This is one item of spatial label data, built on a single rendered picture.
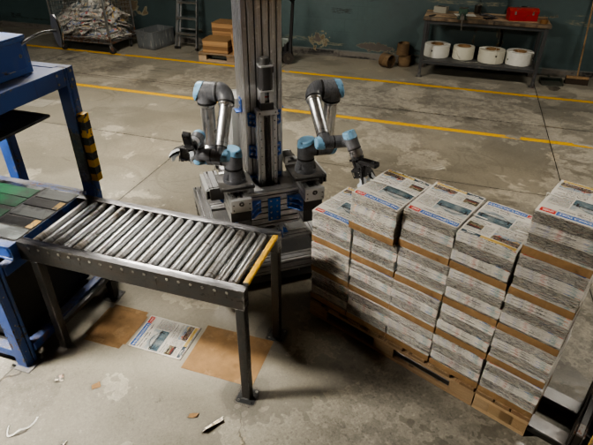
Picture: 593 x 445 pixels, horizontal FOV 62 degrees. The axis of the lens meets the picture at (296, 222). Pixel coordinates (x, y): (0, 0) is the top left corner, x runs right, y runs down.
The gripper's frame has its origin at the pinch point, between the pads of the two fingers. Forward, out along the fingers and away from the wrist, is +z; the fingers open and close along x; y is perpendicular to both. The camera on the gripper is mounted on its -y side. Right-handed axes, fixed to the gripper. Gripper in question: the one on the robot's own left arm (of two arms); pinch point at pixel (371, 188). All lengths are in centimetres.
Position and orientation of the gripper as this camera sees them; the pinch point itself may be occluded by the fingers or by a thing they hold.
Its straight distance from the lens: 286.5
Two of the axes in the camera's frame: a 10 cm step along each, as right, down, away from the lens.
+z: 3.7, 9.1, 2.0
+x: -6.5, 4.1, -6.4
